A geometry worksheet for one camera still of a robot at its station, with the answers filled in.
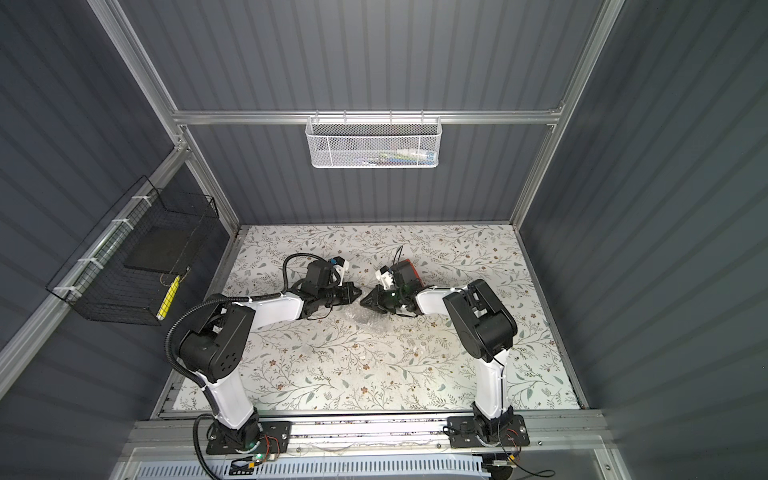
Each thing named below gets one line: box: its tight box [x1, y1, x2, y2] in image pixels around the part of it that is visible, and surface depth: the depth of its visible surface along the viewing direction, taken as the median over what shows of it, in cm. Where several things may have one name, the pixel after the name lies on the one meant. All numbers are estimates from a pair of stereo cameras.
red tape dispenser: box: [391, 259, 424, 288], surface depth 82 cm
